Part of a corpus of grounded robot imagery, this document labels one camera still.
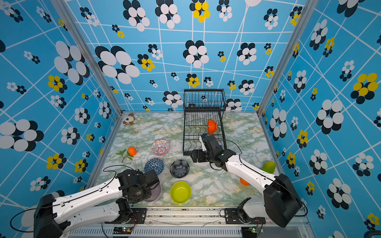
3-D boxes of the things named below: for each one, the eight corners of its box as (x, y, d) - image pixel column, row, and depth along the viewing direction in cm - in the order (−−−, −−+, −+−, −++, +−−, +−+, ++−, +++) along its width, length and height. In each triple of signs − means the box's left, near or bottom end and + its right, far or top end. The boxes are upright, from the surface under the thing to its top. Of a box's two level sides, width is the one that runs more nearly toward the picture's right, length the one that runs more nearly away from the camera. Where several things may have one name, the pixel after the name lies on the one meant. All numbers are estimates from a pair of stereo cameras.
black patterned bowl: (169, 178, 87) (168, 175, 84) (171, 162, 94) (170, 159, 90) (189, 178, 87) (189, 175, 84) (189, 162, 94) (189, 159, 90)
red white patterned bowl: (151, 155, 98) (149, 152, 94) (154, 143, 104) (152, 139, 100) (168, 155, 98) (167, 152, 94) (170, 143, 104) (169, 139, 100)
